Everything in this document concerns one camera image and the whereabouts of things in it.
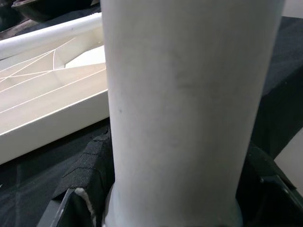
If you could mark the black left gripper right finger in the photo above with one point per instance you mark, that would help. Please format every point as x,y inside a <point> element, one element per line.
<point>267,194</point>

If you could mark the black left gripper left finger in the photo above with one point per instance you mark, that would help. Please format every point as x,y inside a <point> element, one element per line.
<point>85,179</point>

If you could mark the white plastic children table top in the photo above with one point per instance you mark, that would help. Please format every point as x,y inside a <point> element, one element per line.
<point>47,99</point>

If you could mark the black tablecloth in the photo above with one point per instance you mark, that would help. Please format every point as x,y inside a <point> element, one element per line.
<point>284,94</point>

